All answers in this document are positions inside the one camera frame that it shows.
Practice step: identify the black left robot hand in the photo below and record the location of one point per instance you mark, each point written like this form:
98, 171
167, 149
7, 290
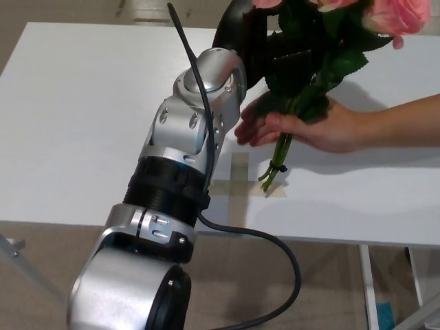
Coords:
240, 31

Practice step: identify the human hand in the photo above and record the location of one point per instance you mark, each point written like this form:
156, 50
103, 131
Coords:
309, 134

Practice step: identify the pink rose bouquet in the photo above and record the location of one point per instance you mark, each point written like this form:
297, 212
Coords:
330, 68

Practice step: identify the human forearm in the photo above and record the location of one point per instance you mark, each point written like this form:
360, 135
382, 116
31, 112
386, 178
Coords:
398, 123

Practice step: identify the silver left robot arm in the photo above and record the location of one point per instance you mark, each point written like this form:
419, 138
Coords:
192, 113

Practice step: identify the short beige tape strip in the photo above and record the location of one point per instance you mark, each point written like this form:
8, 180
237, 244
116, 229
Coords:
240, 189

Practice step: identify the white table leg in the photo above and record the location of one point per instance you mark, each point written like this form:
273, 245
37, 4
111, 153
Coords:
416, 278
369, 292

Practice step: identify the blue floor object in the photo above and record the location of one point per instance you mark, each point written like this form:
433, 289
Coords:
384, 316

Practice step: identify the grey metal frame bar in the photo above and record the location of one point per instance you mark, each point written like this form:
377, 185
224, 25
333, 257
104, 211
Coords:
419, 318

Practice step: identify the grey metal frame with bracket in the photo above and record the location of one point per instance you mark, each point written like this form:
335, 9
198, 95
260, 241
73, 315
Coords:
24, 268

